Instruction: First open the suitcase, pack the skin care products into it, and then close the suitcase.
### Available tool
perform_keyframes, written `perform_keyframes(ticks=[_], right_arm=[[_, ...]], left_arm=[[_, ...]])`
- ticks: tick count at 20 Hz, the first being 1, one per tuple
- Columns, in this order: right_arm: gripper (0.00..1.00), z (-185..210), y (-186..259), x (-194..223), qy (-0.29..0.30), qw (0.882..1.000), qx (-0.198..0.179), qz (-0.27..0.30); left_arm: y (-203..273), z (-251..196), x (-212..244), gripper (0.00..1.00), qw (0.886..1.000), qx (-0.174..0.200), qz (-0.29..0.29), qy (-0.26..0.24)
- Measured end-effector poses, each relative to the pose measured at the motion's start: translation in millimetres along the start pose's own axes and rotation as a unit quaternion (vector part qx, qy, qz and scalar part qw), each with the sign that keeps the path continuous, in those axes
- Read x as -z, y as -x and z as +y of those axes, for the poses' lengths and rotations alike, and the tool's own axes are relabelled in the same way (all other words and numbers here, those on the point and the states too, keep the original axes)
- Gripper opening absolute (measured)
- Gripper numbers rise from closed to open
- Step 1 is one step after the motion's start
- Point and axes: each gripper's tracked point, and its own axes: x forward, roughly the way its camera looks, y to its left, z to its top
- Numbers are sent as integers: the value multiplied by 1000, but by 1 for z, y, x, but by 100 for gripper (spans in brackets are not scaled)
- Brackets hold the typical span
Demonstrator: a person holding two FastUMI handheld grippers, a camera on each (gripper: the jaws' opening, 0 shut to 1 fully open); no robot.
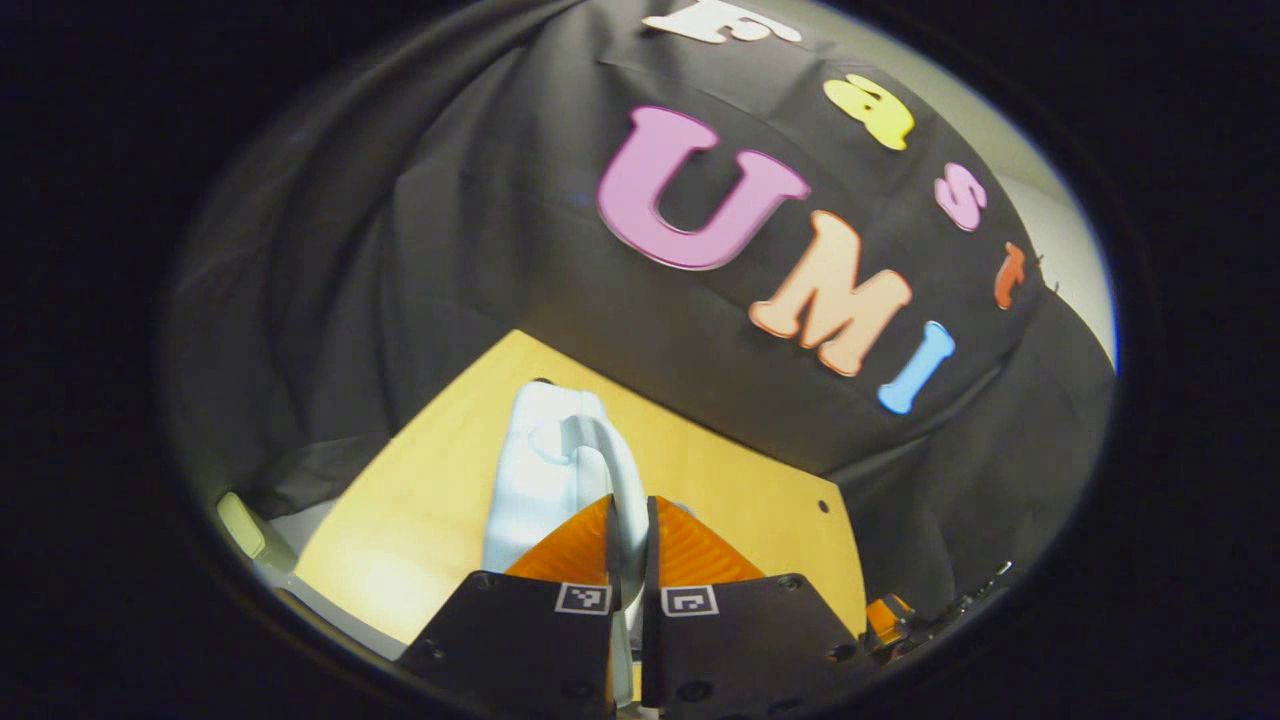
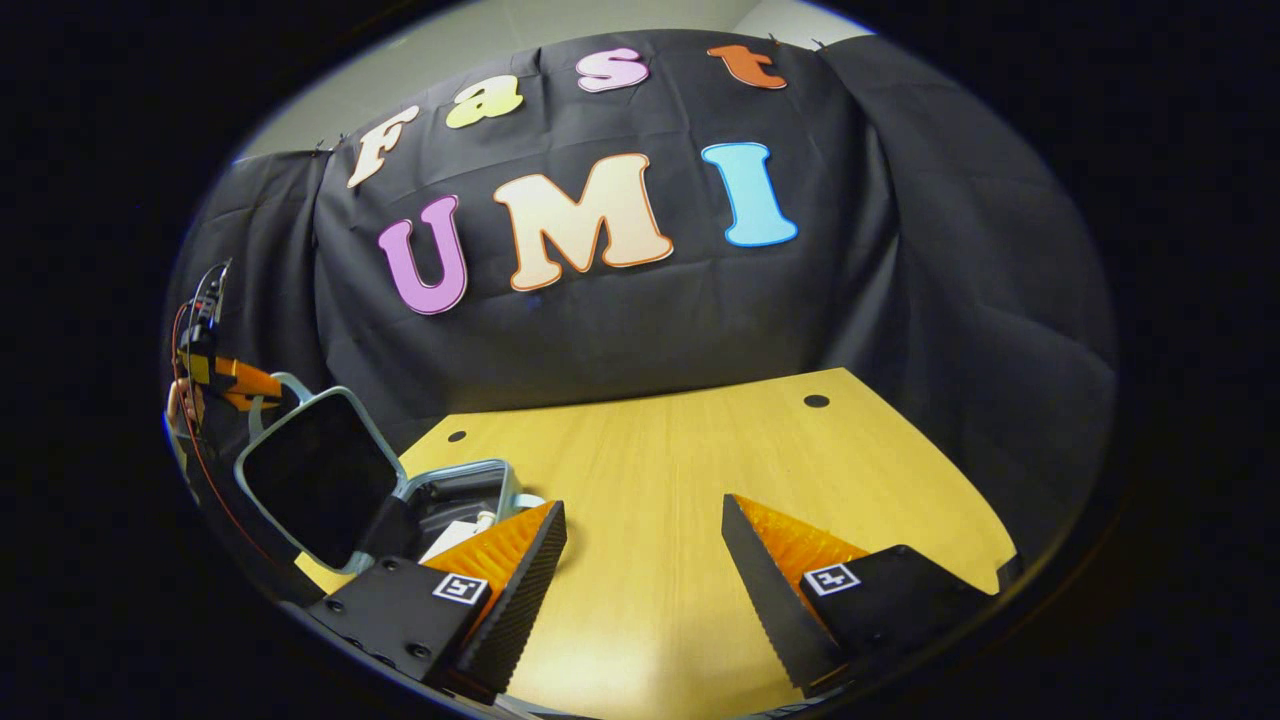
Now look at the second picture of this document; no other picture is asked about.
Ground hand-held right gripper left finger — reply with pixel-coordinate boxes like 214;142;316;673
305;500;568;706

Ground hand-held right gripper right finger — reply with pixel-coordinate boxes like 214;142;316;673
720;493;1001;701

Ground white suitcase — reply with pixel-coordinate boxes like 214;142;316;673
233;372;546;601

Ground black backdrop cloth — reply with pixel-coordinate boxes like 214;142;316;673
165;28;1119;561

